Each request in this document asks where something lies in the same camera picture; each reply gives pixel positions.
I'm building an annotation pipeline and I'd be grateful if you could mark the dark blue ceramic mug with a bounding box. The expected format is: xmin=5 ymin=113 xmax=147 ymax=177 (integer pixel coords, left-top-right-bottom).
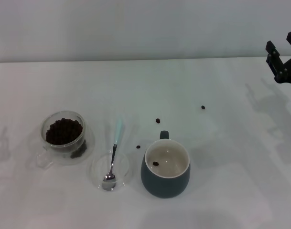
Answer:
xmin=140 ymin=130 xmax=191 ymax=199

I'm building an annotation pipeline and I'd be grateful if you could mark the blue-handled metal spoon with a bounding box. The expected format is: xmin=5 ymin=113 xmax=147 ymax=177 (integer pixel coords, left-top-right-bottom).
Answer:
xmin=102 ymin=118 xmax=125 ymax=191

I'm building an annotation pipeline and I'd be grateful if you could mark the double-walled glass cup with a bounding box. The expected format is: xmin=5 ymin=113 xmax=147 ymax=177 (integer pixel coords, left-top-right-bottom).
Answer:
xmin=35 ymin=110 xmax=96 ymax=168

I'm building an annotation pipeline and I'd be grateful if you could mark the coffee bean heap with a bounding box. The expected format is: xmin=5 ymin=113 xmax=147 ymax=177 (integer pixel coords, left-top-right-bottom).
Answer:
xmin=45 ymin=117 xmax=84 ymax=146

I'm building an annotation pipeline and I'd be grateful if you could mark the small clear glass dish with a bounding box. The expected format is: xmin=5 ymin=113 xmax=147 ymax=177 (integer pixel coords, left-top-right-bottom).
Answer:
xmin=90 ymin=152 xmax=130 ymax=192

